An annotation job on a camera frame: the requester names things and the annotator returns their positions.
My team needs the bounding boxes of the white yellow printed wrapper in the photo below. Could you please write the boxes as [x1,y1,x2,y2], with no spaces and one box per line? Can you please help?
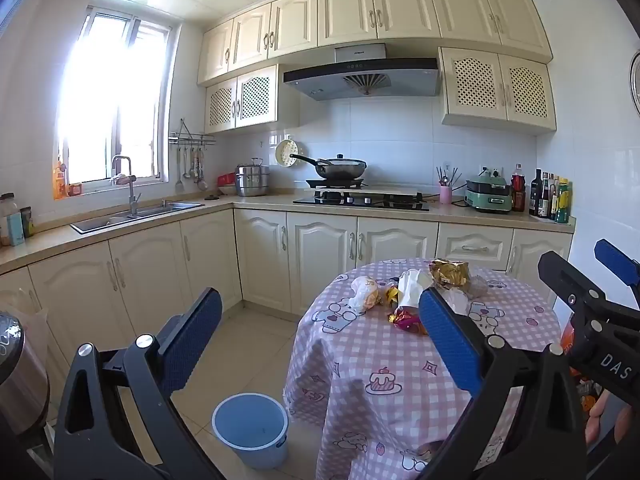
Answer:
[350,276,383,315]

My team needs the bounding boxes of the pink checkered tablecloth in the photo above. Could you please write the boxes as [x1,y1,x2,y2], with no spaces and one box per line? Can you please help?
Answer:
[282,258,561,480]

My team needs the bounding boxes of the dark glass bottle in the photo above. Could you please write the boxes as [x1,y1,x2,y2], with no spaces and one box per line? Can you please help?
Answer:
[529,168,544,217]

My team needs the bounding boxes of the pink yellow foil wrapper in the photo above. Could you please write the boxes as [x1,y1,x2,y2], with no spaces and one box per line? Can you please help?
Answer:
[387,307,428,336]

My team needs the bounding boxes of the metal utensil rail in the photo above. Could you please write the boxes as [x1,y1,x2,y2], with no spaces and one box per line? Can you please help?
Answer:
[169,119,217,147]

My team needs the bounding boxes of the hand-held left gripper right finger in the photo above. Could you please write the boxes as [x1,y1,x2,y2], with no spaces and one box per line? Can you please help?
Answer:
[417,287,588,480]

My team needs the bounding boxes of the blue plastic bucket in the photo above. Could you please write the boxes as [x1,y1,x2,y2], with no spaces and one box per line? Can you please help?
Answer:
[211,392,290,470]

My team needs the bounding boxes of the round wall clock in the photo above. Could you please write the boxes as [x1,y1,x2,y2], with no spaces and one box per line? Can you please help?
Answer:
[629,50,640,111]

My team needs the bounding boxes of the stainless steel sink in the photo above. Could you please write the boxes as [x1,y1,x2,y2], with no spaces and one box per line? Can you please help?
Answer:
[70,201,206,235]

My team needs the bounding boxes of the stainless steel rice cooker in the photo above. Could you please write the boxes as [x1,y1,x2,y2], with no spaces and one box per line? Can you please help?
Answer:
[0,310,51,436]

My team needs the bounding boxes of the green bottle yellow label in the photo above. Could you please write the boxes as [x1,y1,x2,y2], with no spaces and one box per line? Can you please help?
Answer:
[555,177,572,224]

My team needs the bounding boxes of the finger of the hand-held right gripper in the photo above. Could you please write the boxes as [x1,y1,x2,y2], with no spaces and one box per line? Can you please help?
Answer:
[537,250,626,341]
[594,238,640,306]

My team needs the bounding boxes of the cream upper wall cabinets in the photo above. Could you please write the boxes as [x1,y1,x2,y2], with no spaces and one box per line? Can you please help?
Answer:
[197,0,553,86]

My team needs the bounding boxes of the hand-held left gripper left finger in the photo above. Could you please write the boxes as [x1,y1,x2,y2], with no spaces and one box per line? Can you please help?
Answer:
[52,287,223,480]

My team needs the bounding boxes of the clear jar dark lid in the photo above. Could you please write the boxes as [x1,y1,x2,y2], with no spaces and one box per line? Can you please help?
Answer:
[0,192,18,247]

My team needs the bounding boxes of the orange printed bag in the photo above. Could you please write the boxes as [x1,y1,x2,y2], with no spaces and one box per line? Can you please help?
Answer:
[560,310,608,416]

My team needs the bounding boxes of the cream lattice door wall cabinet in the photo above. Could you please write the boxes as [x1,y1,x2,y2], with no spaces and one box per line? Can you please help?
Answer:
[437,46,557,136]
[204,64,301,135]

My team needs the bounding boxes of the steel kitchen faucet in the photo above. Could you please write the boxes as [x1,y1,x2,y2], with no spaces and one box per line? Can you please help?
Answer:
[111,155,143,216]

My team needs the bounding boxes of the clear plastic bag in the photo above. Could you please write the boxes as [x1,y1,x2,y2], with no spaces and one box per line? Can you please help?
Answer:
[462,274,493,302]

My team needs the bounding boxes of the gold foil snack bag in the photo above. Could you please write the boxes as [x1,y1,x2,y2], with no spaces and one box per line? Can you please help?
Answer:
[430,258,471,287]

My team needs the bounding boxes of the bundle of chopsticks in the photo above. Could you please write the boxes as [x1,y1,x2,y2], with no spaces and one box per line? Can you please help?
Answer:
[436,164,463,188]

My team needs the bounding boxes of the white tissue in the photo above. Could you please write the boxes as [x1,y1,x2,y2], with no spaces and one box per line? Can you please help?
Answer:
[395,269,433,308]

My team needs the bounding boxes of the green electric cooker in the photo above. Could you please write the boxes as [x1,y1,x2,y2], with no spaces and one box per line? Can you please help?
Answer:
[465,170,513,214]

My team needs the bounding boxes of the stainless steel steamer pot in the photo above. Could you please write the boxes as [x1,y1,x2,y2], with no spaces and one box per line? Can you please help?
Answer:
[235,157,272,197]

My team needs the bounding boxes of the cream perforated round lid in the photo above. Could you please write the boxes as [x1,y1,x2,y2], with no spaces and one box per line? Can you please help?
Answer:
[275,139,301,166]

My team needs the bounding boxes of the black wok with glass lid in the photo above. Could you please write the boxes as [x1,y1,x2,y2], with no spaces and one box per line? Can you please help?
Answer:
[290,154,368,181]

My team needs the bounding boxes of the translucent plastic bag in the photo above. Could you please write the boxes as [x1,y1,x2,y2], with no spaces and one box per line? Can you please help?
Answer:
[0,287,48,346]

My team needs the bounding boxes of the white plastic film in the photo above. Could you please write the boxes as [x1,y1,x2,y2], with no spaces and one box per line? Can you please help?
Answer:
[442,287,471,317]

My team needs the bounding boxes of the black gas stove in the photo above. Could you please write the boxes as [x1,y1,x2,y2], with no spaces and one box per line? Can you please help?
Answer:
[292,180,431,212]

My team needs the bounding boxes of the row of hanging kitchen utensils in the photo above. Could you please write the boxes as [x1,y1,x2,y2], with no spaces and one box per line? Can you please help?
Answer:
[175,144,209,193]

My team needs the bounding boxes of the person's right hand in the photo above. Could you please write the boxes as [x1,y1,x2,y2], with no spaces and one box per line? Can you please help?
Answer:
[585,389,612,445]

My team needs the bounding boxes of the kitchen window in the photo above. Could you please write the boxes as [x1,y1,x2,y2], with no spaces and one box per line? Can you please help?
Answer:
[55,7,176,196]

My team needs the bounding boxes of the grey range hood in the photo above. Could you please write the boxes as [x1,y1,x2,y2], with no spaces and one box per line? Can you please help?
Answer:
[282,42,441,102]

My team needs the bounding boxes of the teal carton box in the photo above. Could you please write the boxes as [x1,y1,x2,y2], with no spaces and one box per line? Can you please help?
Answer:
[7,211,25,247]

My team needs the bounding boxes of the orange bottle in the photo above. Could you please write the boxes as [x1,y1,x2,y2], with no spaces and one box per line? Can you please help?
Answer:
[52,157,68,200]

